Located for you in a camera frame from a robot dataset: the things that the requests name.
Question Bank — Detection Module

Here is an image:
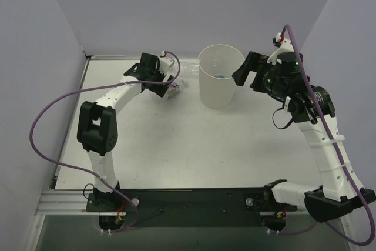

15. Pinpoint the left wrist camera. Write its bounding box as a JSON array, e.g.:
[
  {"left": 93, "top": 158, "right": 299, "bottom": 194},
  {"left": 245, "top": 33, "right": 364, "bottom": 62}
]
[{"left": 159, "top": 51, "right": 175, "bottom": 75}]

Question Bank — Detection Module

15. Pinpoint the blue label plastic bottle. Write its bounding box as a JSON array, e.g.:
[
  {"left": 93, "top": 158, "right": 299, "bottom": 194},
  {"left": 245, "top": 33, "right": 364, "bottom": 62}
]
[{"left": 215, "top": 75, "right": 228, "bottom": 79}]

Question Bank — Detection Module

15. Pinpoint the white paper bin cup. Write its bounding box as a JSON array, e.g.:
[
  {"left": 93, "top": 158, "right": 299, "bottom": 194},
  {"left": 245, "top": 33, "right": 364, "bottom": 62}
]
[{"left": 198, "top": 44, "right": 244, "bottom": 109}]

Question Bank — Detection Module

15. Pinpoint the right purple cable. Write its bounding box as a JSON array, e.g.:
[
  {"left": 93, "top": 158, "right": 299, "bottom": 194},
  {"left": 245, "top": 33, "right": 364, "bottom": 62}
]
[{"left": 277, "top": 24, "right": 375, "bottom": 246}]

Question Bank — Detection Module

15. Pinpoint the red white label bottle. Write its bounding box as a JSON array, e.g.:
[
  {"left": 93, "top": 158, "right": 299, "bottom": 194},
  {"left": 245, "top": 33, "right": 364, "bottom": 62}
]
[{"left": 164, "top": 79, "right": 189, "bottom": 99}]

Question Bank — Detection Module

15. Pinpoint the clear unlabelled plastic bottle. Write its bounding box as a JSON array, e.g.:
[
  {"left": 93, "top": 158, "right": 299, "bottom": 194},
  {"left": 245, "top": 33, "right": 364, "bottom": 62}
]
[{"left": 170, "top": 61, "right": 199, "bottom": 79}]

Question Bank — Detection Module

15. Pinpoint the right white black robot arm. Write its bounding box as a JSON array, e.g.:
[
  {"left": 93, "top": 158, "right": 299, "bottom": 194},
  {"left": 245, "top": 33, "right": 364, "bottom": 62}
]
[{"left": 232, "top": 52, "right": 375, "bottom": 223}]

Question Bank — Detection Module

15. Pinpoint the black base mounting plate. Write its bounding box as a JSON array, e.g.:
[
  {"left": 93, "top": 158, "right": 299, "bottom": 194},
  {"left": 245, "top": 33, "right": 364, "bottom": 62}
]
[{"left": 86, "top": 188, "right": 297, "bottom": 233}]

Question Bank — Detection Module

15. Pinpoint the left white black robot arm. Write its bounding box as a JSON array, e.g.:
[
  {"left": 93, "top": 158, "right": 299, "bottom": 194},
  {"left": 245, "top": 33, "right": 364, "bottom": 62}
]
[{"left": 77, "top": 51, "right": 177, "bottom": 211}]

